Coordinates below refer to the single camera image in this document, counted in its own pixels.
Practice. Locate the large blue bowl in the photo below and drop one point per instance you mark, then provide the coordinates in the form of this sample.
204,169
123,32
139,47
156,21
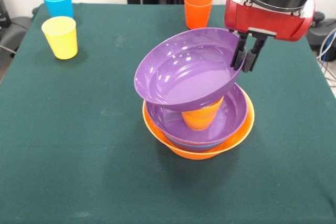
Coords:
197,145

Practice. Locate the orange cup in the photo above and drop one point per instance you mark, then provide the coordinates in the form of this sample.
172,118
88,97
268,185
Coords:
199,119

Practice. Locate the large orange bowl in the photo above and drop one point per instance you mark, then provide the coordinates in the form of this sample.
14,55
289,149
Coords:
155,132

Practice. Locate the yellow cup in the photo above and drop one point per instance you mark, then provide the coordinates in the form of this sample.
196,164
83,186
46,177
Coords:
61,37

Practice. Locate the red cup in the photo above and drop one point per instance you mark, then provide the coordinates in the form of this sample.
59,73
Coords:
197,11

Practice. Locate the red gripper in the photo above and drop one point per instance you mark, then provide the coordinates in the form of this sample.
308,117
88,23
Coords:
262,19

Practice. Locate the black floor base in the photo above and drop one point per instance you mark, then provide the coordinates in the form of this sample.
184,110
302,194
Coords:
324,30

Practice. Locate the purple bowl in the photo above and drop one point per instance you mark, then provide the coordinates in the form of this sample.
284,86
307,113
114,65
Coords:
183,72
233,113

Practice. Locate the dark green tablecloth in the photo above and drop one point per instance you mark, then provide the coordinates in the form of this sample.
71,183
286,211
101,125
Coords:
78,182

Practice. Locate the blue cup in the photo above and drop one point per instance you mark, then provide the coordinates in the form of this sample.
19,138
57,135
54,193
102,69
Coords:
59,3

